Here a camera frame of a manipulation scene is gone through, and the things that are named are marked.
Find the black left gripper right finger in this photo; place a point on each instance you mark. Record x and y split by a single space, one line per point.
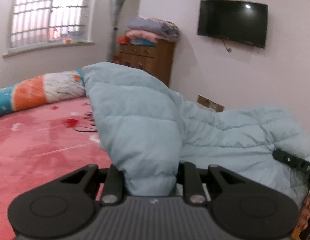
190 179

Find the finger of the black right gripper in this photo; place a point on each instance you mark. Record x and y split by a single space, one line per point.
292 161

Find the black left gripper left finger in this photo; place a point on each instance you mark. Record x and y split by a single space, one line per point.
114 189

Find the light blue puffer jacket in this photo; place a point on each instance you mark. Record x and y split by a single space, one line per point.
147 129

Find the pink bed sheet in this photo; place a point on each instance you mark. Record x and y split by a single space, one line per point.
44 143

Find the wooden dresser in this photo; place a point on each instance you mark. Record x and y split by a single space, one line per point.
155 60

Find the long striped bolster pillow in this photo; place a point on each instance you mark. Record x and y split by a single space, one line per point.
41 90

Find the folded blankets stack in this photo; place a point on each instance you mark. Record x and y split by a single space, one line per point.
144 31

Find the barred window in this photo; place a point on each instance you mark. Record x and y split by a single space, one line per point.
41 24

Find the grey curtain right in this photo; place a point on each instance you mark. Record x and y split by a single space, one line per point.
117 8

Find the black wall television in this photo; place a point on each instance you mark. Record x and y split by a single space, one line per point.
238 21

